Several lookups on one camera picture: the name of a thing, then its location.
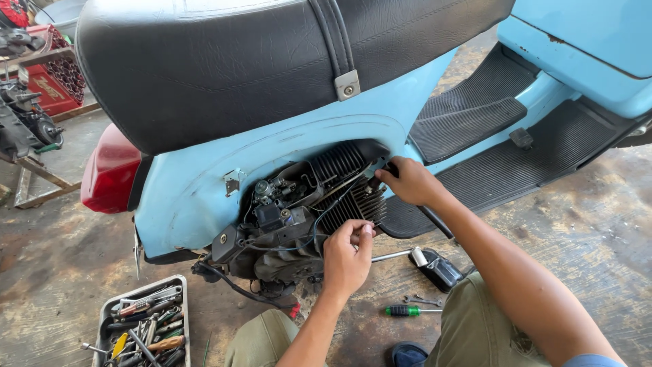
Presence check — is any person's left hand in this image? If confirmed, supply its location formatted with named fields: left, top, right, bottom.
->
left=322, top=219, right=377, bottom=297

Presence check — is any person's right hand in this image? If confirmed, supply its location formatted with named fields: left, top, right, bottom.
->
left=375, top=156, right=447, bottom=208

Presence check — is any black spark plug cap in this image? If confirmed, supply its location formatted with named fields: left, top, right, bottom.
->
left=368, top=162, right=399, bottom=191

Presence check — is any black scooter engine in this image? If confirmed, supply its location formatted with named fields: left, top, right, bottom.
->
left=191, top=139, right=393, bottom=307

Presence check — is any small black ribbed floor mat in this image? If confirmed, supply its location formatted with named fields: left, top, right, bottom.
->
left=409, top=43, right=539, bottom=165

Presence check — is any small steel wrench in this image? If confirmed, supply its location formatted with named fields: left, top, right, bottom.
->
left=403, top=294, right=445, bottom=308

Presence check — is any black kick starter pedal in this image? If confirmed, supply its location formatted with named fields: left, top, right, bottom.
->
left=409, top=248, right=465, bottom=294

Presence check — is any large black ribbed floor mat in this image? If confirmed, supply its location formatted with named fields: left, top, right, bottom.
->
left=379, top=99, right=620, bottom=240

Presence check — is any person's blue shoe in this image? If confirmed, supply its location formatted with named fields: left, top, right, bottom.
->
left=391, top=340, right=430, bottom=367

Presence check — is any black brake pedal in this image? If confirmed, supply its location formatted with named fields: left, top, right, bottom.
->
left=509, top=127, right=535, bottom=151

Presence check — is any person's left leg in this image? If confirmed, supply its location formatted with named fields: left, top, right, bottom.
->
left=224, top=308, right=330, bottom=367

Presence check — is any person's leg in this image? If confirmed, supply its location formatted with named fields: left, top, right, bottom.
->
left=428, top=271, right=566, bottom=367
left=224, top=308, right=330, bottom=367

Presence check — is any person's right leg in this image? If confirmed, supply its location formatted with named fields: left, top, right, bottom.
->
left=428, top=271, right=566, bottom=367

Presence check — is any light blue scooter body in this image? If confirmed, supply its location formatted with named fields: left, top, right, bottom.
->
left=133, top=0, right=652, bottom=262

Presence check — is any heap of hand tools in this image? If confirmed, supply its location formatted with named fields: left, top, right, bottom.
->
left=80, top=285, right=187, bottom=367

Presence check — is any black leather scooter seat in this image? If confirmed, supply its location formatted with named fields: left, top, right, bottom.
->
left=75, top=0, right=516, bottom=157

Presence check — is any grey metal tool tray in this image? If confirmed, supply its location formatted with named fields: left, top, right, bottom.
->
left=92, top=275, right=192, bottom=367

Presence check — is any red tail light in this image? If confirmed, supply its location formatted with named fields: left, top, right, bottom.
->
left=80, top=123, right=143, bottom=215

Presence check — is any red plastic crate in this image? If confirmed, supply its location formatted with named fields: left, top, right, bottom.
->
left=24, top=24, right=87, bottom=117

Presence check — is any dismounted grey engine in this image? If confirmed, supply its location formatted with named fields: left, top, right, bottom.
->
left=0, top=65, right=65, bottom=164

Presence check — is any white plastic basin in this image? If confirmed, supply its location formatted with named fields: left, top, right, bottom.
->
left=34, top=0, right=87, bottom=38

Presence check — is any red round machine part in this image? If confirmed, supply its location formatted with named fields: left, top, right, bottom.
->
left=0, top=0, right=30, bottom=29

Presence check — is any green handled screwdriver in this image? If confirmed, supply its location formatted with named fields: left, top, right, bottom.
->
left=385, top=305, right=443, bottom=317

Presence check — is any black engine cable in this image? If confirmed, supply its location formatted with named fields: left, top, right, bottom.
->
left=193, top=261, right=299, bottom=310

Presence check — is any black seat strap with bracket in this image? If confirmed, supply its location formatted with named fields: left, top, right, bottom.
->
left=309, top=0, right=361, bottom=102

